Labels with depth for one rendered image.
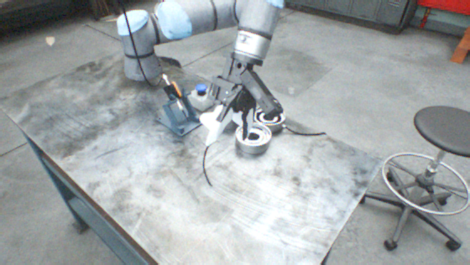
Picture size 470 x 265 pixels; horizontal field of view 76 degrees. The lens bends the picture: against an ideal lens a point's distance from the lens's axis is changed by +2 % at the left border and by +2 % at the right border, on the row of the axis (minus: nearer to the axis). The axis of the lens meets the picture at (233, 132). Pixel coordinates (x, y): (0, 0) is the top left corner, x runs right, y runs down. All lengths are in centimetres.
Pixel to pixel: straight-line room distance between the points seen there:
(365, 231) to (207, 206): 117
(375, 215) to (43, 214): 183
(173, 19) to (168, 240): 47
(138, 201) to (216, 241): 23
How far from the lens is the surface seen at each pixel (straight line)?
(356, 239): 174
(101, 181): 87
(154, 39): 122
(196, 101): 103
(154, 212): 76
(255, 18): 63
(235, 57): 63
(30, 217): 202
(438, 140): 144
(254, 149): 85
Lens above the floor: 141
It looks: 40 degrees down
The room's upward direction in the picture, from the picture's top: straight up
